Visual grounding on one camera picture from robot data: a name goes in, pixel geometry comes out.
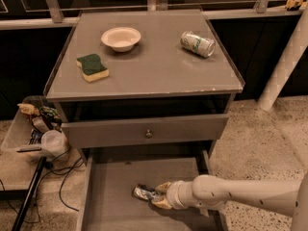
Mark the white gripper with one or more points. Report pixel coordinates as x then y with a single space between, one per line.
173 193

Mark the silver blue redbull can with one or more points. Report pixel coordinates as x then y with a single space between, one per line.
145 193

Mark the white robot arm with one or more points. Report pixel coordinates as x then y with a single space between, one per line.
288 197

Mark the open grey middle drawer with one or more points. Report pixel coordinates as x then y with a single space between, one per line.
109 203

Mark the round brass drawer knob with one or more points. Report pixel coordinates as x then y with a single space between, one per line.
148 134

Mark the grey top drawer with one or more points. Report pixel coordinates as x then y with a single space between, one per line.
88 134

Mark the grey drawer cabinet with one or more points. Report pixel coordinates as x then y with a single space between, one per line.
156 78

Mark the green and white soda can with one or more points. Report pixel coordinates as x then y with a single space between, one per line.
204 47

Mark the clear plastic cup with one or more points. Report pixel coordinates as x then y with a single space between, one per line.
54 142

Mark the black metal stand leg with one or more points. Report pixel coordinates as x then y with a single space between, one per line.
29 194

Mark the colourful snack bags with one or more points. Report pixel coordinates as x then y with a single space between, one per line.
42 119

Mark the clear plastic storage bin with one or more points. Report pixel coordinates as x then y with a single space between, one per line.
22 139

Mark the green and yellow sponge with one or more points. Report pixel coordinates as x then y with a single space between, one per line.
92 68

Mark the white paper bowl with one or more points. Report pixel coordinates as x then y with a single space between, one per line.
121 39

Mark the white diagonal pole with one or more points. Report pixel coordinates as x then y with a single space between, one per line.
290 57

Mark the metal window railing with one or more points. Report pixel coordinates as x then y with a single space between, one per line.
34 14

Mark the yellow object on railing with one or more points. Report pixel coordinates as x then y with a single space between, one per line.
294 5

